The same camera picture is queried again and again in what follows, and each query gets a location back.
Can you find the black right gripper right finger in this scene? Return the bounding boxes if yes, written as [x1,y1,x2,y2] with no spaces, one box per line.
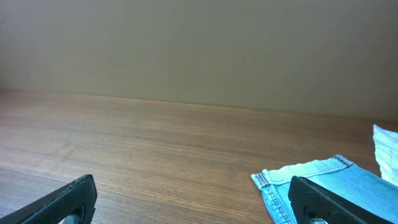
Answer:
[288,176,389,224]

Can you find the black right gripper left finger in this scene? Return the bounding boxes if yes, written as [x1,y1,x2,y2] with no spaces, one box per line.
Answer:
[1,174,98,224]

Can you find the light blue denim shorts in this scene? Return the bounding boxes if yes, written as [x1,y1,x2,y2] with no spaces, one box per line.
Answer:
[251,155,397,223]

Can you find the white cloth garment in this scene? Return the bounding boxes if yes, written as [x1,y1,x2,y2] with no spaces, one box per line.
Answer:
[373,125,397,185]

